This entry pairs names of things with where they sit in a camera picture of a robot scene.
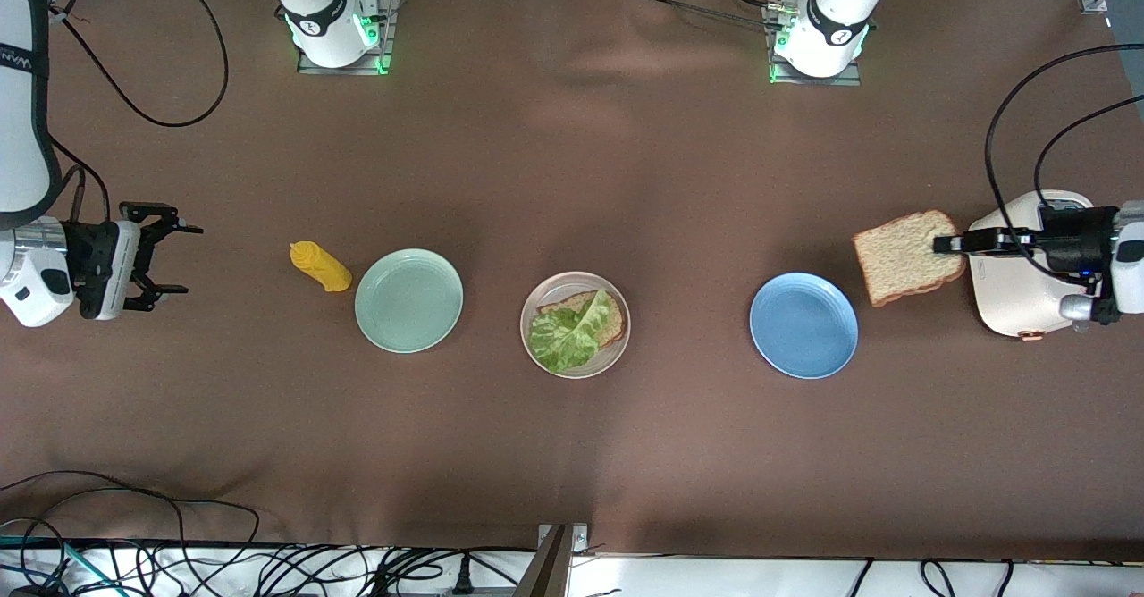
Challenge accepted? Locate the brown bread slice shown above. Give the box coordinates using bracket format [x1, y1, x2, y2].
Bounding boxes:
[536, 290, 627, 348]
[852, 209, 969, 309]

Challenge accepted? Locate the yellow squeeze bottle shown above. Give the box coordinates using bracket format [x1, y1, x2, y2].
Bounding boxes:
[289, 240, 353, 294]

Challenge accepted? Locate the green lettuce leaf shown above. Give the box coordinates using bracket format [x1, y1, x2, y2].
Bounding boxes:
[527, 289, 616, 374]

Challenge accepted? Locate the blue plate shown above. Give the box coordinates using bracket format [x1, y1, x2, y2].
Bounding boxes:
[749, 273, 860, 381]

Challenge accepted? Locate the green plate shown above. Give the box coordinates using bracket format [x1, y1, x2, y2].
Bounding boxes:
[354, 248, 466, 355]

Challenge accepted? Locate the beige plate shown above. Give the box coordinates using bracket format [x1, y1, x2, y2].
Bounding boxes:
[520, 272, 633, 381]

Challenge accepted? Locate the white two-slot toaster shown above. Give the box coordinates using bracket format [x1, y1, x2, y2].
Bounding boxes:
[968, 189, 1097, 341]

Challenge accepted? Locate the brown tablecloth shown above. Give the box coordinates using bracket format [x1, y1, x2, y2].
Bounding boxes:
[0, 0, 1144, 564]

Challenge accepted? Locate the teal cable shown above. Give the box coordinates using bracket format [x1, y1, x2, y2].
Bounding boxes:
[0, 534, 122, 597]

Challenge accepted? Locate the grey braided cable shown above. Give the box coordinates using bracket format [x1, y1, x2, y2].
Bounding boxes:
[639, 0, 780, 29]

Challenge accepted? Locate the aluminium post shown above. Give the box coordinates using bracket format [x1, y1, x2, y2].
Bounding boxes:
[514, 522, 591, 597]

